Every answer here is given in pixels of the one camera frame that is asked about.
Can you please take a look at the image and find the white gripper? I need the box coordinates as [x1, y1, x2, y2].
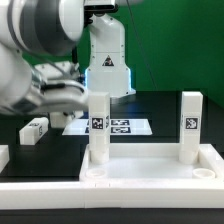
[40, 80, 88, 112]

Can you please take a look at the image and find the white desk top tray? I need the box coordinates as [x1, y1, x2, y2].
[79, 143, 224, 181]

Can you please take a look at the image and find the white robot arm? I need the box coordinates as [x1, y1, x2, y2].
[0, 0, 135, 115]

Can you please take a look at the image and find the white marker tag plate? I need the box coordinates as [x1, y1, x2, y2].
[63, 119, 152, 136]

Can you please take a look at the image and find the white left obstacle bar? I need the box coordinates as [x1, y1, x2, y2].
[0, 145, 9, 173]

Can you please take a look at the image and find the white obstacle bar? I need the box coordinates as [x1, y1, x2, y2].
[0, 179, 224, 210]
[0, 145, 9, 173]

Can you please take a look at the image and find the white front obstacle bar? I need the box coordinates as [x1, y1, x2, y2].
[0, 179, 224, 210]

